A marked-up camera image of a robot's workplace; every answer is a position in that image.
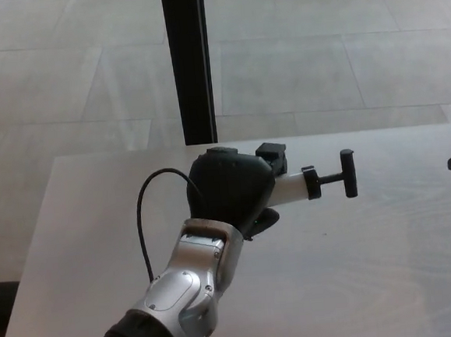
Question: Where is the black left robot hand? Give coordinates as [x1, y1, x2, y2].
[183, 140, 295, 244]

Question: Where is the black vertical frame post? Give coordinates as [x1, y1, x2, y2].
[159, 0, 220, 148]

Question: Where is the white air pump black handle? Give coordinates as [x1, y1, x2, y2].
[263, 148, 359, 209]

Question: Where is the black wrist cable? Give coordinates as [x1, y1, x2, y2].
[133, 166, 211, 282]

